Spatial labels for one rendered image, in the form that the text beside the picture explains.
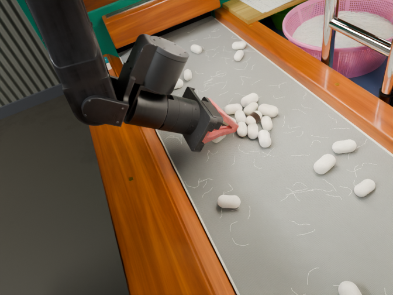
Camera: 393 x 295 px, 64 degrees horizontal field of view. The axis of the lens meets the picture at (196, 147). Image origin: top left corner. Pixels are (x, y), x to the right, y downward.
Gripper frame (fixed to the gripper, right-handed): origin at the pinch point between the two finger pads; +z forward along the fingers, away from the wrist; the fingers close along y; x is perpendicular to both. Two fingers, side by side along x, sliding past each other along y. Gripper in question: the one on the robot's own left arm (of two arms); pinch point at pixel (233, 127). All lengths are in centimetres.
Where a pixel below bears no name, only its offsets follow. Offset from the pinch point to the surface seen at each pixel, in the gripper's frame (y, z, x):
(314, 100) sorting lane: -0.4, 13.7, -9.3
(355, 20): 18.8, 33.0, -25.4
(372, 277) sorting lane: -30.1, 3.3, -0.5
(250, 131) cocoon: -2.7, 1.6, -1.2
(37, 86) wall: 183, -13, 97
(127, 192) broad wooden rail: -4.5, -16.1, 13.1
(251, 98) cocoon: 5.3, 4.9, -4.2
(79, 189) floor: 82, 5, 96
